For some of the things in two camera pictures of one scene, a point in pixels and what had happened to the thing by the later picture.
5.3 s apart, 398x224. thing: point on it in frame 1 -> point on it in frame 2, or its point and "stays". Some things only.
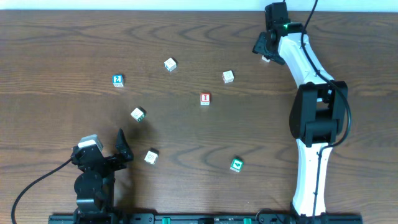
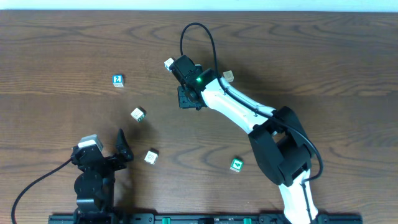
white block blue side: (170, 65) stays
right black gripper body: (265, 47) -> (186, 101)
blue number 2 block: (118, 80) stays
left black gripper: (104, 159) stays
